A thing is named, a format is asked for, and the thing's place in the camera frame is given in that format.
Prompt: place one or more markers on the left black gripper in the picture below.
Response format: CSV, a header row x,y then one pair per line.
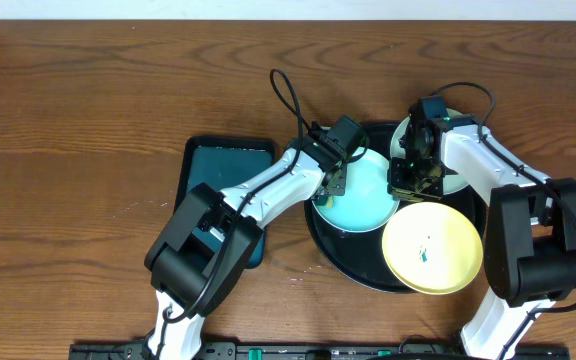
x,y
335,181

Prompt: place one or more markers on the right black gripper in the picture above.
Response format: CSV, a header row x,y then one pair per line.
x,y
401,191

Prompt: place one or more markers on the light blue plate with stain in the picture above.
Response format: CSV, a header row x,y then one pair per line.
x,y
366,203

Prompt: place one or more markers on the yellow plate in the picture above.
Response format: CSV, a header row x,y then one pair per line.
x,y
432,248

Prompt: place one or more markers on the yellow green sponge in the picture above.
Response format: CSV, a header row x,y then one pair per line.
x,y
324,201

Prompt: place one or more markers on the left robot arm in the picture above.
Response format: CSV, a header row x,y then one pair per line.
x,y
203,249

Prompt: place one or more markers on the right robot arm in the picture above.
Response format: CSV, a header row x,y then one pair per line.
x,y
527,252

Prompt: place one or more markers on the black rectangular water tray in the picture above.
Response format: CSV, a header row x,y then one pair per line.
x,y
222,162

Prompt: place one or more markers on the white plate with stain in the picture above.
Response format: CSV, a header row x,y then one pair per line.
x,y
451,183

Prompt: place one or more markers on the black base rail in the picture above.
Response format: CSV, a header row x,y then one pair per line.
x,y
231,351

